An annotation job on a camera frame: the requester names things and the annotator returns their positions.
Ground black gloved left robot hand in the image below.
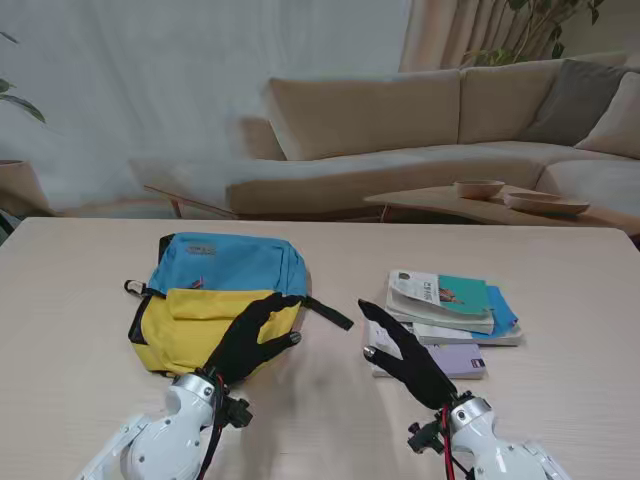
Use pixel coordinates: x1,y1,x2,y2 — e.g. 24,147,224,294
202,292,304,386

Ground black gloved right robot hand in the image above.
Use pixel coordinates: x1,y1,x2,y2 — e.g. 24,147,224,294
357,298,459,410

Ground blue and yellow backpack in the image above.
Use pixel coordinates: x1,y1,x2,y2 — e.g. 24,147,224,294
123,232,355,379

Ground teal cover paperback book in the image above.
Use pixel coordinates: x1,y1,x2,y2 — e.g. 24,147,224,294
385,269,496,335

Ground blue cover paperback book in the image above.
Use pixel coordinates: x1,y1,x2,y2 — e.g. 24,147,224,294
412,284,525,347

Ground purple cover paperback book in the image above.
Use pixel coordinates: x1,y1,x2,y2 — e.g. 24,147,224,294
367,319,486,381

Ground low wooden coffee table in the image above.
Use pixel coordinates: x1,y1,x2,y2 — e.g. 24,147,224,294
363,184,640,236

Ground small deep wooden bowl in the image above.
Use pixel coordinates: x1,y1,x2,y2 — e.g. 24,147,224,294
453,179,506,200

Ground wide shallow wooden bowl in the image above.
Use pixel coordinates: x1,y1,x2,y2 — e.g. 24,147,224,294
503,192,591,216

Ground beige sectional sofa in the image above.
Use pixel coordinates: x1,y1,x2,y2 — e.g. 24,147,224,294
128,52,640,221

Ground beige plant pot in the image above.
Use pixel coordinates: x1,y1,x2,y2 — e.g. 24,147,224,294
0,159,51,217

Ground white sheer curtain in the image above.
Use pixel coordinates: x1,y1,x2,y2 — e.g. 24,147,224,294
0,0,416,216

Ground grey sofa cushion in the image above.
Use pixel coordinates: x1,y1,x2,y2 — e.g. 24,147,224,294
519,58,640,147

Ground beige sofa cushion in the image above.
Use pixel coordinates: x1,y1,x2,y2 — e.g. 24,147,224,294
574,71,640,161

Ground dark green leaf plant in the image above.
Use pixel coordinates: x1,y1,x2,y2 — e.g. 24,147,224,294
0,29,46,124

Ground beige pleated curtain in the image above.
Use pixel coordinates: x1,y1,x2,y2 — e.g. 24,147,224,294
398,0,591,74

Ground tall leafy green plant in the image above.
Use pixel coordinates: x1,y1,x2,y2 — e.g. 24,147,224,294
462,0,606,69

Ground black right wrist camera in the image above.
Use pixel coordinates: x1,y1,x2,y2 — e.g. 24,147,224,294
407,421,446,455

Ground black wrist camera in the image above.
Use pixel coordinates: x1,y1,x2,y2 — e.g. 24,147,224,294
219,394,254,429
407,421,446,455

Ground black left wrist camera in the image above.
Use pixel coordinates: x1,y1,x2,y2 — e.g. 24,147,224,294
219,394,254,429

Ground red black right arm cable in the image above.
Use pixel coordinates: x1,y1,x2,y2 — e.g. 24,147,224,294
439,404,476,480

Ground red black arm cable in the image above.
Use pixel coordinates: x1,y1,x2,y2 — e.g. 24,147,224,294
199,369,226,480
439,404,476,480

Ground red black left arm cable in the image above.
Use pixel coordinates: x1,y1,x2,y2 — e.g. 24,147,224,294
199,369,226,480

